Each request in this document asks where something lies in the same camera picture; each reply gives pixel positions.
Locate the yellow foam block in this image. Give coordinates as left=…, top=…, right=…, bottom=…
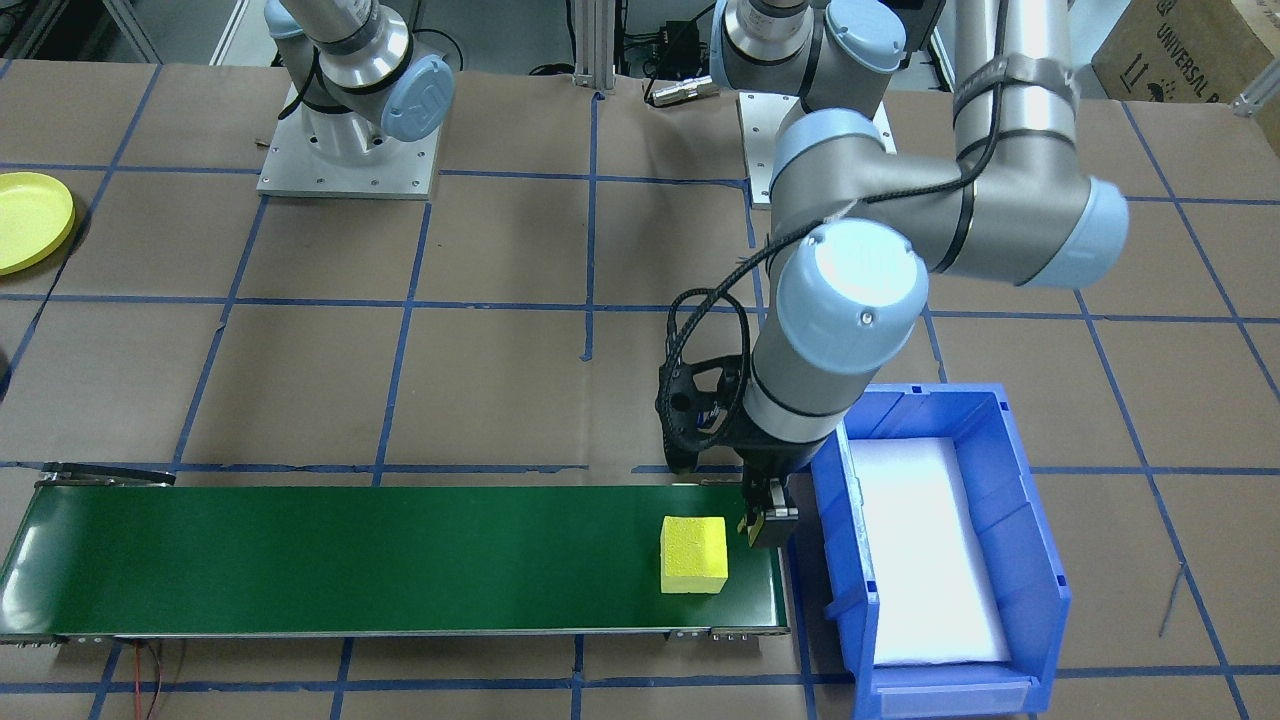
left=660, top=514, right=731, bottom=597

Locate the yellow plastic plate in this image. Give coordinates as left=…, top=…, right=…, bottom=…
left=0, top=172, right=77, bottom=277

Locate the white foam bin liner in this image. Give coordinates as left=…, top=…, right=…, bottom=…
left=845, top=436, right=1013, bottom=668

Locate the blue plastic storage bin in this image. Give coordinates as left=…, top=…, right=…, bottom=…
left=785, top=382, right=1073, bottom=720

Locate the green conveyor belt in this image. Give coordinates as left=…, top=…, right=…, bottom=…
left=0, top=462, right=793, bottom=646

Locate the silver metal connector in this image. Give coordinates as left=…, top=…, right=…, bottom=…
left=645, top=78, right=721, bottom=107

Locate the black power brick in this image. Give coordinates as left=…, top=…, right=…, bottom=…
left=625, top=15, right=716, bottom=76

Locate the brown cardboard box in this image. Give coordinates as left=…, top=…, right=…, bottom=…
left=1090, top=0, right=1280, bottom=106

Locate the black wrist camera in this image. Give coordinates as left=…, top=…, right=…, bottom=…
left=655, top=355, right=746, bottom=471

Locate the black braided cable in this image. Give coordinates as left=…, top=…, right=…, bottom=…
left=655, top=60, right=1011, bottom=426

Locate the white square base plate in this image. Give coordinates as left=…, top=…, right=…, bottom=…
left=738, top=90, right=896, bottom=209
left=256, top=82, right=443, bottom=201

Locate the red conveyor power wire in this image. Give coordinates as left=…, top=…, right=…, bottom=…
left=130, top=640, right=191, bottom=720

